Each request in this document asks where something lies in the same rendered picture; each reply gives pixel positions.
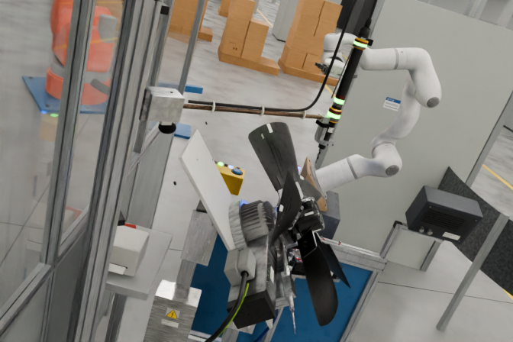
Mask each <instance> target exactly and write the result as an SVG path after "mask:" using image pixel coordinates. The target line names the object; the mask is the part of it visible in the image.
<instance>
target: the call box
mask: <svg viewBox="0 0 513 342"><path fill-rule="evenodd" d="M218 164H219V162H218ZM218 164H216V166H217V168H218V170H219V172H220V174H221V176H222V178H223V180H224V182H225V184H226V186H227V188H228V190H229V192H230V193H231V194H232V195H239V192H240V188H241V186H242V182H243V180H244V173H245V170H244V169H241V171H242V173H241V174H236V173H234V172H233V169H234V168H236V167H233V169H232V168H229V166H227V167H226V166H224V164H223V165H222V166H221V165H218Z"/></svg>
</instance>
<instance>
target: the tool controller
mask: <svg viewBox="0 0 513 342"><path fill-rule="evenodd" d="M405 216H406V221H407V225H408V229H409V230H411V231H416V232H418V233H421V234H426V235H429V236H432V237H436V238H440V239H442V240H447V241H449V242H453V243H455V244H462V243H463V242H464V241H465V239H466V238H467V237H468V236H469V234H470V233H471V232H472V231H473V229H474V228H475V227H476V225H477V224H478V223H479V222H480V221H481V220H482V218H483V216H482V212H481V210H480V208H479V204H478V202H477V201H475V200H472V199H470V198H465V197H463V196H459V195H454V194H452V193H449V192H445V191H442V190H439V189H434V188H431V187H429V186H423V187H422V188H421V191H420V192H419V193H418V195H417V196H416V198H415V200H414V201H413V202H412V204H411V205H410V207H409V208H408V210H407V211H406V213H405Z"/></svg>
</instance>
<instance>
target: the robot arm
mask: <svg viewBox="0 0 513 342"><path fill-rule="evenodd" d="M340 34H341V33H332V34H326V35H325V36H324V49H323V53H322V55H321V62H322V63H317V62H315V66H317V67H318V68H319V69H321V71H322V73H323V74H324V75H326V74H327V70H328V68H329V66H330V63H331V60H332V57H333V55H334V51H335V49H336V46H337V43H338V41H339V38H340ZM355 37H356V36H355V35H353V34H348V33H344V36H343V39H342V41H341V43H340V47H339V50H338V52H337V55H336V58H335V60H334V64H333V66H332V68H331V72H330V74H329V76H330V77H333V78H335V79H339V77H340V74H341V72H342V70H343V68H344V65H345V64H344V60H343V58H342V45H343V44H349V45H352V46H353V42H354V40H355ZM360 66H361V68H362V69H364V70H396V69H407V70H408V71H409V74H410V75H409V76H408V77H407V79H406V80H405V84H404V86H403V90H402V99H401V103H400V106H399V109H398V111H397V113H396V115H395V117H394V118H393V120H392V122H391V124H390V125H389V126H388V127H387V128H386V129H385V130H383V131H382V132H380V133H379V134H377V135H376V136H375V137H374V138H373V139H372V141H371V143H370V146H369V148H370V152H371V154H372V156H373V159H367V158H365V157H362V156H361V155H358V154H355V155H353V156H349V157H347V158H345V159H342V160H340V161H337V162H336V163H332V164H331V165H328V166H325V167H323V168H321V169H318V170H316V169H315V166H313V165H310V170H311V175H312V178H313V180H314V182H315V185H316V187H317V189H318V191H319V192H320V193H321V194H322V198H323V199H324V200H325V199H327V195H326V192H327V191H329V190H332V189H335V188H337V187H339V186H342V185H344V184H347V183H349V182H352V181H354V180H356V179H359V178H362V177H364V176H378V177H385V178H386V177H391V176H394V175H396V174H397V173H398V172H399V171H400V170H401V168H402V159H401V157H400V156H399V154H398V151H397V150H396V148H395V143H396V142H397V140H398V139H402V138H405V137H407V136H408V135H409V133H410V132H411V131H412V129H413V128H414V126H415V125H416V123H417V121H418V119H419V115H420V110H421V105H422V106H423V107H425V108H434V107H436V106H437V105H439V103H440V101H441V98H442V91H441V87H440V83H439V80H438V77H437V75H436V73H435V71H434V67H433V64H432V61H431V57H430V55H429V53H428V52H427V51H426V50H424V49H421V48H418V47H407V48H388V49H370V48H368V47H366V49H365V50H364V51H363V53H362V56H361V57H360Z"/></svg>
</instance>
